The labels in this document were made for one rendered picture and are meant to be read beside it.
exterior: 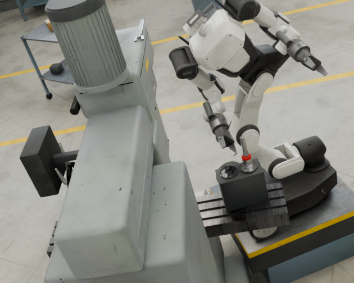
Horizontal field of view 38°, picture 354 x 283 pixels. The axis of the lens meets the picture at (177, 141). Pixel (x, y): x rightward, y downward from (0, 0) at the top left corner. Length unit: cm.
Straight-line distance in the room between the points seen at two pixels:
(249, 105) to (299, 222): 82
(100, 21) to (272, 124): 319
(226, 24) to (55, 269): 144
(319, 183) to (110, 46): 181
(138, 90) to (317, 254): 185
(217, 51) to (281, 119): 230
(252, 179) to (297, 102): 259
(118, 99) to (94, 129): 16
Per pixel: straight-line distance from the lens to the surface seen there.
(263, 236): 311
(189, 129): 492
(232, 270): 329
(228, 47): 258
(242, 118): 286
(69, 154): 204
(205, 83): 280
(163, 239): 164
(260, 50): 278
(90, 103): 196
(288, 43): 247
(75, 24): 172
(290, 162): 313
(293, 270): 336
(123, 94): 193
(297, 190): 317
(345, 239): 339
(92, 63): 177
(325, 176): 324
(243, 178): 246
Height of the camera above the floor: 270
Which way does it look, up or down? 34 degrees down
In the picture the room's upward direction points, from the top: 17 degrees counter-clockwise
